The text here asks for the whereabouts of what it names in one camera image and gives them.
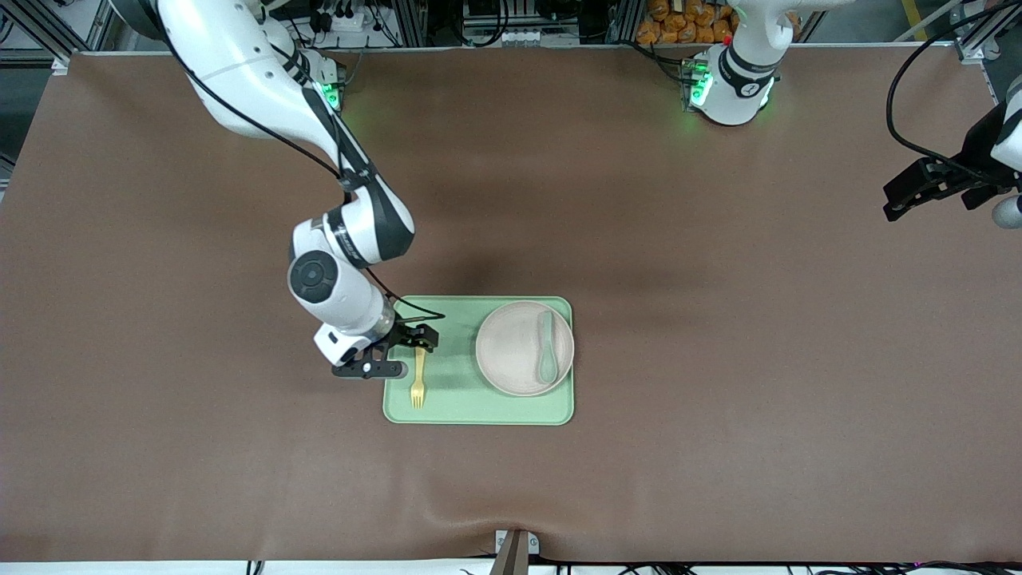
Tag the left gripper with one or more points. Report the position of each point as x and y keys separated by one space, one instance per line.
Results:
x=976 y=146

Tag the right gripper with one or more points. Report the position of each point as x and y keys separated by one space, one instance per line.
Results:
x=409 y=332

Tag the yellow plastic fork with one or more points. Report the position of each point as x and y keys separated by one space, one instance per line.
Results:
x=418 y=375

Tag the beige round plate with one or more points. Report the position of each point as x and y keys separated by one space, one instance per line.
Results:
x=511 y=347

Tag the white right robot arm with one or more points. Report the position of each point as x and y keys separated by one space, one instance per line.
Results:
x=239 y=72

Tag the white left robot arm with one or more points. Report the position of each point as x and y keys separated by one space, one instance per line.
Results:
x=738 y=80

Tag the light green rectangular tray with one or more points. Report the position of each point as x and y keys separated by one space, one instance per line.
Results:
x=455 y=383

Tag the sage green plastic spoon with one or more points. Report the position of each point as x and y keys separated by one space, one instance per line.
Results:
x=547 y=367

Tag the brown table cover mat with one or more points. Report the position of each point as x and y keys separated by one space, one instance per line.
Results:
x=239 y=439

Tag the metal table edge clamp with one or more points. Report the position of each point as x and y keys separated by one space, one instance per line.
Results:
x=515 y=551

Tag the white connector strip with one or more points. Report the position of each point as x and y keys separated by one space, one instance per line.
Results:
x=519 y=37

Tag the orange round snacks pile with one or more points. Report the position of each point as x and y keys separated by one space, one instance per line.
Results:
x=679 y=20

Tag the white power strip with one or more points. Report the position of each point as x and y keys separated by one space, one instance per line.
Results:
x=343 y=20

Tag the aluminium frame post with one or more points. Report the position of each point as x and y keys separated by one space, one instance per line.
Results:
x=40 y=32
x=978 y=36

